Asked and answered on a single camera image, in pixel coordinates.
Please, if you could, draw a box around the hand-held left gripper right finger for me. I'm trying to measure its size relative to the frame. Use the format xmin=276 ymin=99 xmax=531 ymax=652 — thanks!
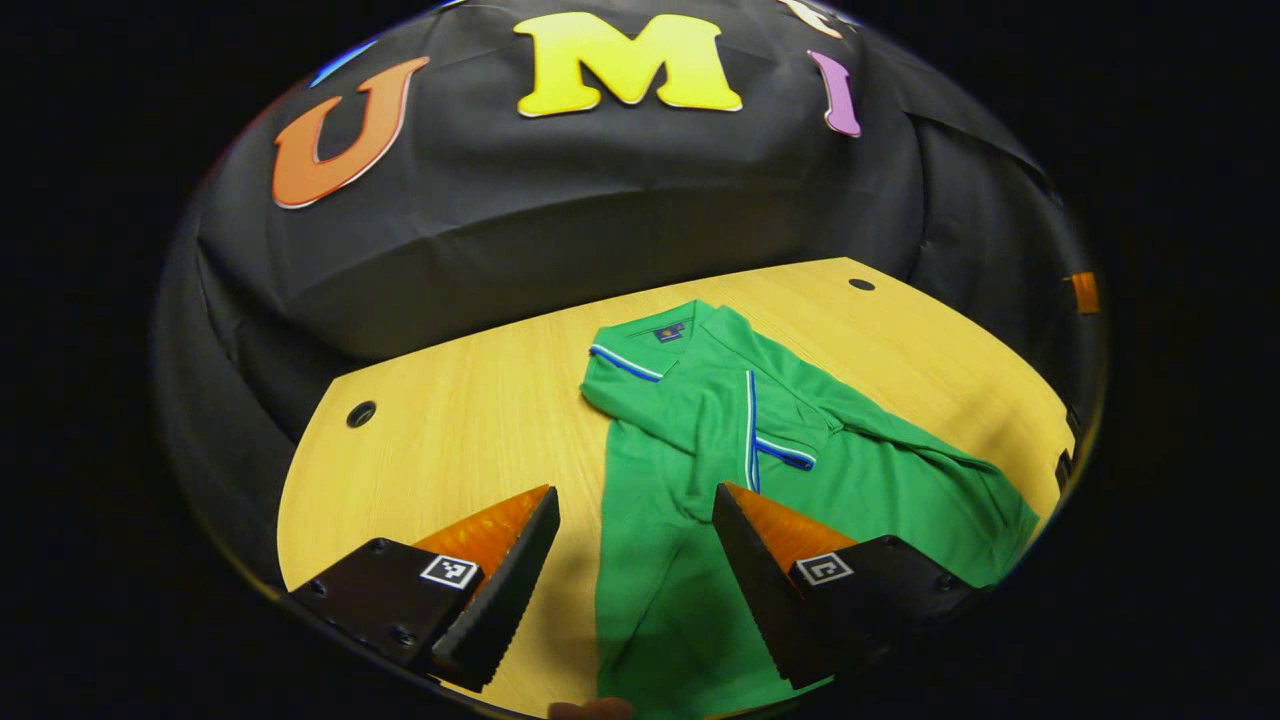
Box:
xmin=712 ymin=482 xmax=976 ymax=691

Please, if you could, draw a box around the green T-shirt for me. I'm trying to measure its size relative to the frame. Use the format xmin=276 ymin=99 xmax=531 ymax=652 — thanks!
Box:
xmin=580 ymin=298 xmax=1041 ymax=720

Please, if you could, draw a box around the black backdrop cloth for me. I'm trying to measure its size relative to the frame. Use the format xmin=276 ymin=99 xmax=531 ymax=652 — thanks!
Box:
xmin=155 ymin=0 xmax=1106 ymax=591

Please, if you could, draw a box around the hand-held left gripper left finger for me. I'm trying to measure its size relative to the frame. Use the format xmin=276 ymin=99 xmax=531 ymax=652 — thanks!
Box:
xmin=290 ymin=485 xmax=561 ymax=693

